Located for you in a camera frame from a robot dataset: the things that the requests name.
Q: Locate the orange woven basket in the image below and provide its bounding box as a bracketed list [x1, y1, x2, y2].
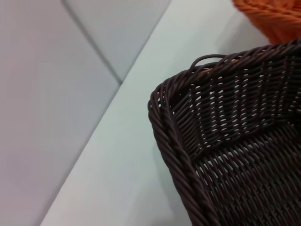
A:
[231, 0, 301, 45]

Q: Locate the dark brown woven basket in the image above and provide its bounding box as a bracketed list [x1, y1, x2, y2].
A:
[147, 39, 301, 226]

